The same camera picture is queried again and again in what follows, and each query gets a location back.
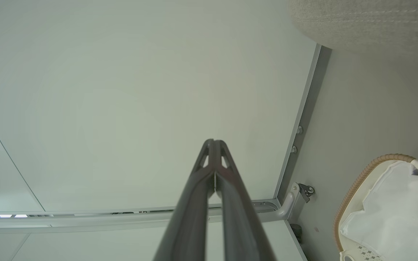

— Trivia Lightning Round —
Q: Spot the grey curved partition foot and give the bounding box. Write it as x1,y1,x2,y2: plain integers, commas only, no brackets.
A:
277,182,315,221

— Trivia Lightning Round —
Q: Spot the white laundry basket wicker rim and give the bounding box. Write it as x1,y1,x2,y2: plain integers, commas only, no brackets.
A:
333,154,418,261

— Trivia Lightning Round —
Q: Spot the grey fabric sofa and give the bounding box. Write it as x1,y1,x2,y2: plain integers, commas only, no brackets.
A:
286,0,418,66

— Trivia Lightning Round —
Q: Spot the grey partition floor rail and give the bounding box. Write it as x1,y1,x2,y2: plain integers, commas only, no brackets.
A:
274,43,332,203

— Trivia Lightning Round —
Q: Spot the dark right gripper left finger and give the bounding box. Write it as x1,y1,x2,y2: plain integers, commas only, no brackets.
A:
153,139,215,261

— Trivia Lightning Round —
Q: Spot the white cloth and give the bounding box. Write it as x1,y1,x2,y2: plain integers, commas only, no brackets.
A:
340,161,418,261

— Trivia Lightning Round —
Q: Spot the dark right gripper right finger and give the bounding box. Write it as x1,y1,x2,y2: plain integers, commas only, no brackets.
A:
214,140,277,261

